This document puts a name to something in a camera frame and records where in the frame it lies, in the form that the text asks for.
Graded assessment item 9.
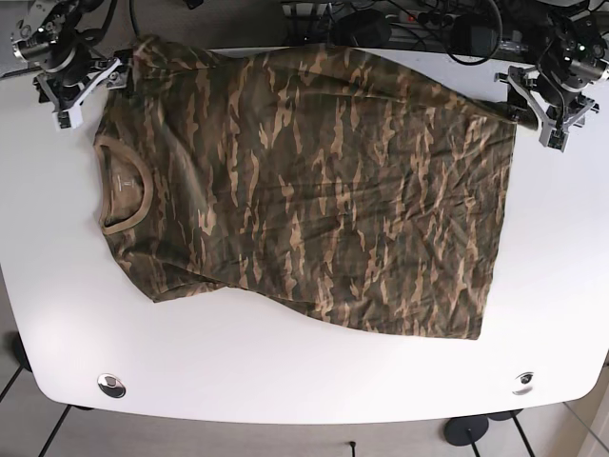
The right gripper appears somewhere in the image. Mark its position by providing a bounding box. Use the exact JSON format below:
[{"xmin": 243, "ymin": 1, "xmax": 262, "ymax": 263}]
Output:
[{"xmin": 32, "ymin": 50, "xmax": 131, "ymax": 112}]

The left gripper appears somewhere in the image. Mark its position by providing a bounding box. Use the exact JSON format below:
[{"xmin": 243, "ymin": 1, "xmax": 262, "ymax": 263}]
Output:
[{"xmin": 494, "ymin": 65, "xmax": 600, "ymax": 133}]

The camouflage T-shirt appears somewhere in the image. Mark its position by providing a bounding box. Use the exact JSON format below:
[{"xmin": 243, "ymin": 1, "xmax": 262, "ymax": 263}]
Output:
[{"xmin": 94, "ymin": 36, "xmax": 517, "ymax": 340}]

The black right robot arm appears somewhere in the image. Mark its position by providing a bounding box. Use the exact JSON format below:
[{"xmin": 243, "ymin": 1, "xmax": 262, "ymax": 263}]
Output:
[{"xmin": 10, "ymin": 1, "xmax": 132, "ymax": 129}]

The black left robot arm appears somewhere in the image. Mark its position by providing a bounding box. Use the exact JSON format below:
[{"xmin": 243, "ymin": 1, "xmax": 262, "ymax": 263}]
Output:
[{"xmin": 444, "ymin": 1, "xmax": 608, "ymax": 150}]

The right table grommet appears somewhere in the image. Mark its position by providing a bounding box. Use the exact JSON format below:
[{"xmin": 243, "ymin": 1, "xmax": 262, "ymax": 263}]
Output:
[{"xmin": 511, "ymin": 371, "xmax": 535, "ymax": 396}]

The table grommet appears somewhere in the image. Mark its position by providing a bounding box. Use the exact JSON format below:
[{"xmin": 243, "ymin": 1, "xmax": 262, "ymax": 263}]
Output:
[
  {"xmin": 511, "ymin": 371, "xmax": 535, "ymax": 396},
  {"xmin": 97, "ymin": 373, "xmax": 127, "ymax": 399}
]

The left table grommet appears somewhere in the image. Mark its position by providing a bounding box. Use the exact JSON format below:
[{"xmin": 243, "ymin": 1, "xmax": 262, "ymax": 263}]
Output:
[{"xmin": 97, "ymin": 373, "xmax": 127, "ymax": 399}]

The black round stand base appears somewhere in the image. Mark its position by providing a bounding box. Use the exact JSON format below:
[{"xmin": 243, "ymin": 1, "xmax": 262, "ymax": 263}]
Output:
[{"xmin": 442, "ymin": 415, "xmax": 489, "ymax": 447}]

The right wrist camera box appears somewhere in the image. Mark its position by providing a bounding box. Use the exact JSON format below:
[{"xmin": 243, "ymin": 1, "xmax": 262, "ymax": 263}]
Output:
[{"xmin": 52, "ymin": 107, "xmax": 83, "ymax": 131}]

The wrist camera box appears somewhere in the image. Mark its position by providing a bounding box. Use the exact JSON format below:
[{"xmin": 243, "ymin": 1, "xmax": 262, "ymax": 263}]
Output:
[
  {"xmin": 540, "ymin": 126, "xmax": 569, "ymax": 152},
  {"xmin": 52, "ymin": 107, "xmax": 83, "ymax": 131}
]

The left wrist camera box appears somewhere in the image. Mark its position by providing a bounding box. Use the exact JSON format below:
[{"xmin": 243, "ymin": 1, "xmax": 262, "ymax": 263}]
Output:
[{"xmin": 540, "ymin": 126, "xmax": 569, "ymax": 152}]

